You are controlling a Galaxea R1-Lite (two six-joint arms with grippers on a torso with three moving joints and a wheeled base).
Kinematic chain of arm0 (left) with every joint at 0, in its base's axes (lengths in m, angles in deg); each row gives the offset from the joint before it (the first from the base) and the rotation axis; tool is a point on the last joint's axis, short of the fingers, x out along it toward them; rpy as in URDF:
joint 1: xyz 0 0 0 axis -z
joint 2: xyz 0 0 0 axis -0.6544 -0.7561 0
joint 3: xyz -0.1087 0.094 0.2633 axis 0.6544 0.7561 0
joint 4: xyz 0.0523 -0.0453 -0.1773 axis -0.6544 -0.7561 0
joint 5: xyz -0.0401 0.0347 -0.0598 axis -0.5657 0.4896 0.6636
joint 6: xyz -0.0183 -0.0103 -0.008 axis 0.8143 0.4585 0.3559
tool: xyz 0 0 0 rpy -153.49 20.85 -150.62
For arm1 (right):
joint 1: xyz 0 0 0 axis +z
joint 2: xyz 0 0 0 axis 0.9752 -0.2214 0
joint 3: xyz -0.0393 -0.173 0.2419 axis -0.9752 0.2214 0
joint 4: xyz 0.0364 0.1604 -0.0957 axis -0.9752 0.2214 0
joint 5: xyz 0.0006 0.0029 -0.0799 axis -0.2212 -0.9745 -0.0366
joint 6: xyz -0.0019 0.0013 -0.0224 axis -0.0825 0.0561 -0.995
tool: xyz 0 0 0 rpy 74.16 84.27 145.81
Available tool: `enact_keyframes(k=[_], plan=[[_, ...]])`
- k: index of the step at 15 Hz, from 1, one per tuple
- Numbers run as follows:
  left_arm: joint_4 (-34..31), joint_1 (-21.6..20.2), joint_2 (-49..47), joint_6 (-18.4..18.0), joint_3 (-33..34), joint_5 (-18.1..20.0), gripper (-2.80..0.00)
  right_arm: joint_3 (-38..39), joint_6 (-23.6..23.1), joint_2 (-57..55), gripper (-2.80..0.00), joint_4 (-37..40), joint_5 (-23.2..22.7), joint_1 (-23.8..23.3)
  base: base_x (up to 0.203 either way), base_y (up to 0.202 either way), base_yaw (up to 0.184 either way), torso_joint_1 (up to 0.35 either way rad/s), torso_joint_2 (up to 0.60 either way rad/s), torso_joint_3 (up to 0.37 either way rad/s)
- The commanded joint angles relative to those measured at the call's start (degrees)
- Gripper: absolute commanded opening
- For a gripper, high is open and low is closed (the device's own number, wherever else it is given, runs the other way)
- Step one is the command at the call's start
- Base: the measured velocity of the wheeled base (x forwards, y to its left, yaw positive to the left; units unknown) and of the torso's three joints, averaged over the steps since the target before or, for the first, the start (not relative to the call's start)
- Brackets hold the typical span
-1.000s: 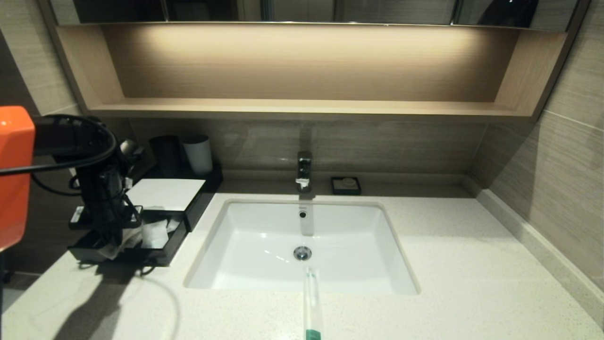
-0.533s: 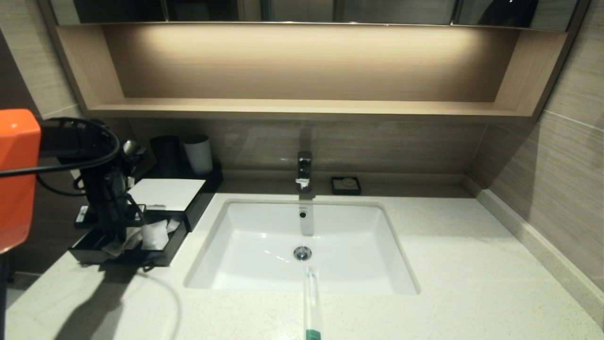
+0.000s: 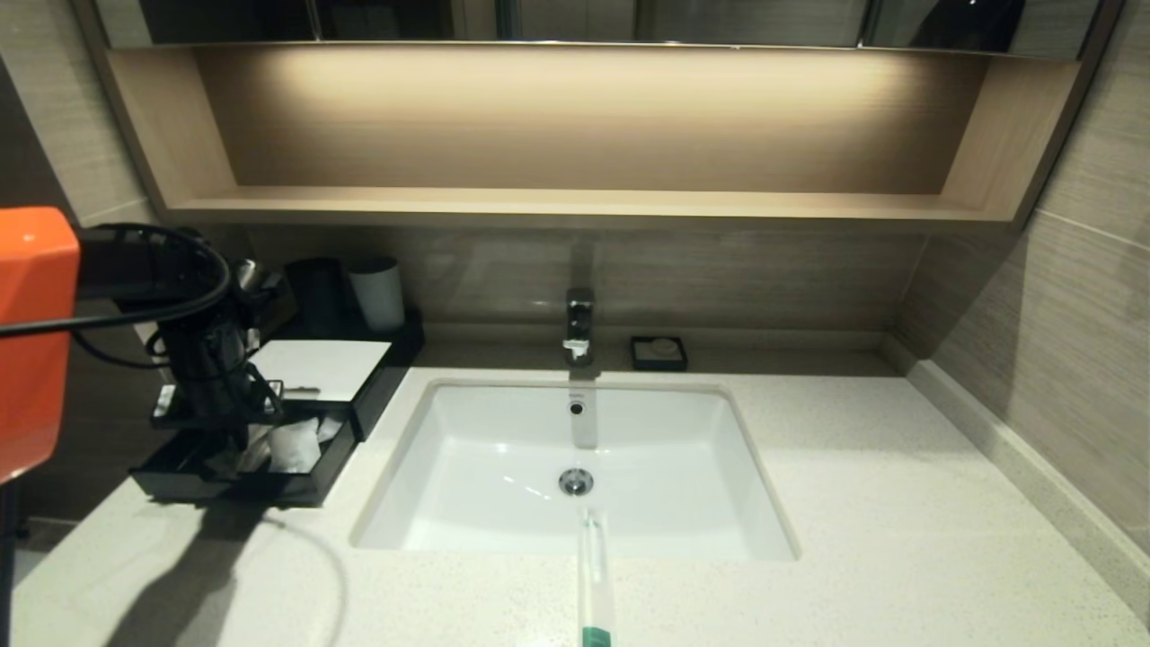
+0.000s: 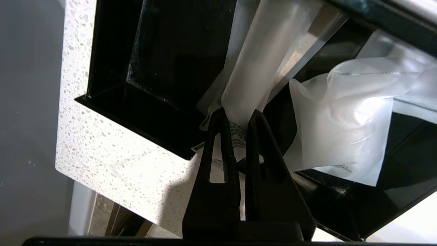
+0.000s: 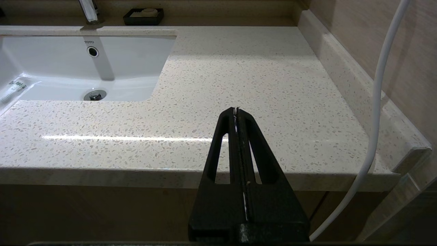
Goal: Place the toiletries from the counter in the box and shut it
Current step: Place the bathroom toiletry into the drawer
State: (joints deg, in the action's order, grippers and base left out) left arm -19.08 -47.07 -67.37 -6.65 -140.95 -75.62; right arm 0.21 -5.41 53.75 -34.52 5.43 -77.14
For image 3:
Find white shower cap packet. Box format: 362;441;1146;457
268;417;323;474

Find black plastic tray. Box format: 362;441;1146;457
130;413;362;510

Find white panel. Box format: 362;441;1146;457
250;340;394;403

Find black cup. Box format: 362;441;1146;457
287;259;349;338

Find white cup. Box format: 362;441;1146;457
349;259;408;335

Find chrome faucet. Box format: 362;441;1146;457
562;289;596;368

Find long packet with green end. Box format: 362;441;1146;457
575;506;616;647

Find mirror cabinet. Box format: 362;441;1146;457
76;0;1124;64

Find black soap dish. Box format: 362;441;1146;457
630;336;688;373

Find white sink basin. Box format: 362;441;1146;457
350;377;801;563

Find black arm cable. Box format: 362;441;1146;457
0;225;236;371

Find wooden wall shelf niche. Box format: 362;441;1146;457
108;47;1079;230

